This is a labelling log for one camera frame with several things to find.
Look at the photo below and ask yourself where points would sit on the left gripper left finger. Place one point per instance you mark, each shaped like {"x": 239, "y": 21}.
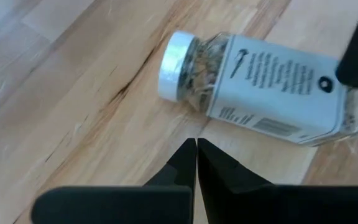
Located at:
{"x": 120, "y": 205}

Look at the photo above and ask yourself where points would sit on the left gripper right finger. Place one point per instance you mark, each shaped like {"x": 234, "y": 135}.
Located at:
{"x": 275, "y": 205}

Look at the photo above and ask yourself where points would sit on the white-lid bagel seasoning jar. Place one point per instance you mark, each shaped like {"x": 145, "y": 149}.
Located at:
{"x": 275, "y": 93}

